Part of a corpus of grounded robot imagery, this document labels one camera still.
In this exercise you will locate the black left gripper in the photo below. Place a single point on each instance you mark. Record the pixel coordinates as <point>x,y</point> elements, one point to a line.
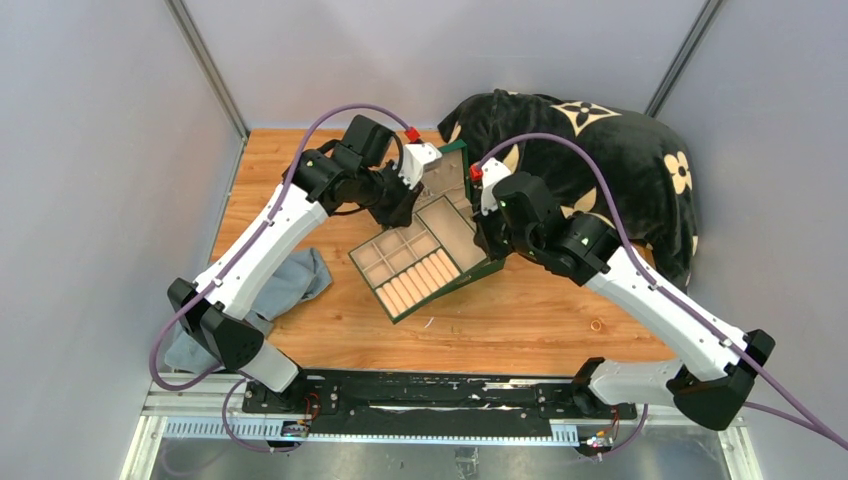
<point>401,214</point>

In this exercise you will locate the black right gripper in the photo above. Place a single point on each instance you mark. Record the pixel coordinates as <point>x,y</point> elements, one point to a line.
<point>483,238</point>

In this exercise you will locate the green jewelry tray insert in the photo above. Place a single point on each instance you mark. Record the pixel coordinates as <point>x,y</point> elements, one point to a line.
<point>404,268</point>

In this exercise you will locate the green jewelry box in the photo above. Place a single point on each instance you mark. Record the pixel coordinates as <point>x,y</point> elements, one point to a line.
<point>445,199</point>

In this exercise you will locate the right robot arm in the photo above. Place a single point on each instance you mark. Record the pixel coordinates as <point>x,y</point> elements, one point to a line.
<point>714,369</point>

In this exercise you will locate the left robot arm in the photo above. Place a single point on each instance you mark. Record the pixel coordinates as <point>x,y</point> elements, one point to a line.
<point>370,166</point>

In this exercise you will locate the light blue cloth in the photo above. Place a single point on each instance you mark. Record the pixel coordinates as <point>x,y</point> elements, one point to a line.
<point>302,277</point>

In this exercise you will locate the black floral plush blanket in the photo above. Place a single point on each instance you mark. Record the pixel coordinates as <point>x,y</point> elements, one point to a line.
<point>645,164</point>

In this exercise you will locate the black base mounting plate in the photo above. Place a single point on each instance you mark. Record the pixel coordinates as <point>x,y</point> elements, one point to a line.
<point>430,404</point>

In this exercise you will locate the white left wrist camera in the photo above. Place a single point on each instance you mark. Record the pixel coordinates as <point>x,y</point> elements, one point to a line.
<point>417,159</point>

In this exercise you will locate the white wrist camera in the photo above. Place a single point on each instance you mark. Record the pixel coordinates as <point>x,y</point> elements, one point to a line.
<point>417,159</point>
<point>493,171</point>

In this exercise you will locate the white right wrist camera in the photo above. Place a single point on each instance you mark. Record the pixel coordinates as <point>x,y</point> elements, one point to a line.
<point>493,171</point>

